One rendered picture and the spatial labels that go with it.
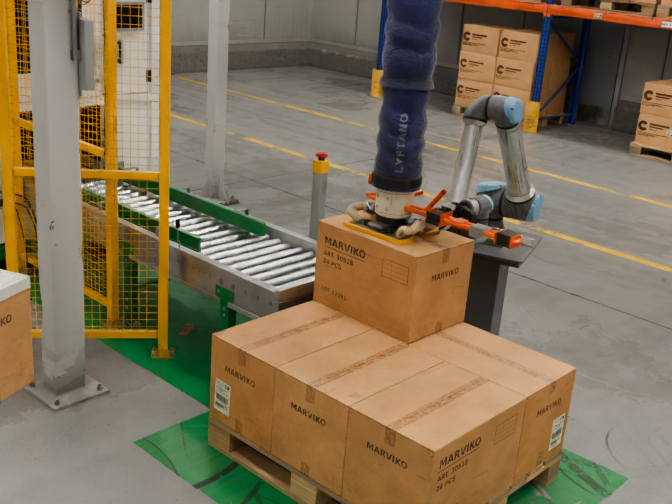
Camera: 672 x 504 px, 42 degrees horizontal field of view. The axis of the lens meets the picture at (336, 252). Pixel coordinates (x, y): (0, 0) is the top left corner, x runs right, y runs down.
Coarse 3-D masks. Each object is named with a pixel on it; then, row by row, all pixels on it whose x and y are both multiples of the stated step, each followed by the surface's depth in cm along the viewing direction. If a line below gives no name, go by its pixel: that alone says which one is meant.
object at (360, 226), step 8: (344, 224) 401; (352, 224) 398; (360, 224) 398; (368, 232) 392; (376, 232) 390; (384, 232) 389; (392, 232) 388; (392, 240) 383; (400, 240) 382; (408, 240) 384
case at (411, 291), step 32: (320, 224) 407; (320, 256) 411; (352, 256) 396; (384, 256) 382; (416, 256) 370; (448, 256) 385; (320, 288) 415; (352, 288) 400; (384, 288) 386; (416, 288) 374; (448, 288) 392; (384, 320) 390; (416, 320) 381; (448, 320) 400
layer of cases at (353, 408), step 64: (256, 320) 393; (320, 320) 399; (256, 384) 363; (320, 384) 342; (384, 384) 345; (448, 384) 349; (512, 384) 353; (320, 448) 343; (384, 448) 319; (448, 448) 309; (512, 448) 348
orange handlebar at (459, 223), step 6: (372, 192) 407; (414, 192) 413; (420, 192) 416; (372, 198) 402; (408, 210) 389; (414, 210) 386; (420, 210) 385; (450, 216) 380; (444, 222) 377; (450, 222) 374; (456, 222) 373; (462, 222) 372; (468, 222) 374; (456, 228) 373; (462, 228) 371; (468, 228) 369; (486, 234) 363; (492, 234) 361; (516, 240) 356
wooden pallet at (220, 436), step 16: (208, 432) 393; (224, 432) 385; (224, 448) 387; (240, 448) 390; (256, 448) 371; (240, 464) 381; (256, 464) 379; (272, 464) 380; (544, 464) 376; (272, 480) 369; (288, 480) 370; (304, 480) 353; (528, 480) 368; (544, 480) 383; (304, 496) 355; (320, 496) 353; (336, 496) 342; (496, 496) 349
